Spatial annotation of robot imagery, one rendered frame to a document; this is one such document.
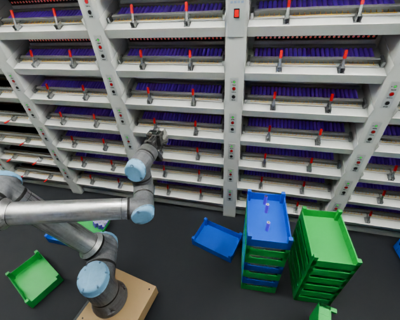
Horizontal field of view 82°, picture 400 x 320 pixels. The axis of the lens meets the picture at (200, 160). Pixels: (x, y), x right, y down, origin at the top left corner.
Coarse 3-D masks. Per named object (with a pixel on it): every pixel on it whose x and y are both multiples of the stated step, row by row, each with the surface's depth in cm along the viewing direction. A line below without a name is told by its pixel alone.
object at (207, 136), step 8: (136, 112) 152; (136, 120) 151; (136, 128) 151; (144, 128) 150; (152, 128) 149; (160, 128) 149; (168, 128) 148; (192, 128) 145; (200, 128) 144; (208, 128) 143; (216, 128) 143; (144, 136) 152; (168, 136) 146; (176, 136) 145; (184, 136) 143; (192, 136) 142; (200, 136) 141; (208, 136) 140; (216, 136) 140
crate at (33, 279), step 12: (36, 252) 158; (24, 264) 155; (36, 264) 159; (48, 264) 158; (12, 276) 150; (24, 276) 153; (36, 276) 152; (48, 276) 152; (60, 276) 147; (24, 288) 147; (36, 288) 146; (48, 288) 142; (36, 300) 138
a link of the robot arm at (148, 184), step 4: (148, 180) 101; (136, 184) 100; (140, 184) 100; (144, 184) 101; (148, 184) 102; (152, 184) 105; (136, 188) 100; (140, 188) 99; (144, 188) 99; (148, 188) 100; (152, 188) 103; (152, 192) 101
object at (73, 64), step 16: (32, 48) 146; (48, 48) 143; (64, 48) 141; (80, 48) 139; (16, 64) 142; (32, 64) 137; (48, 64) 138; (64, 64) 135; (80, 64) 133; (96, 64) 125
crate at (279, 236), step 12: (252, 192) 129; (252, 204) 129; (276, 204) 128; (252, 216) 123; (264, 216) 122; (276, 216) 122; (252, 228) 117; (264, 228) 116; (276, 228) 116; (288, 228) 111; (252, 240) 107; (264, 240) 106; (276, 240) 111; (288, 240) 103
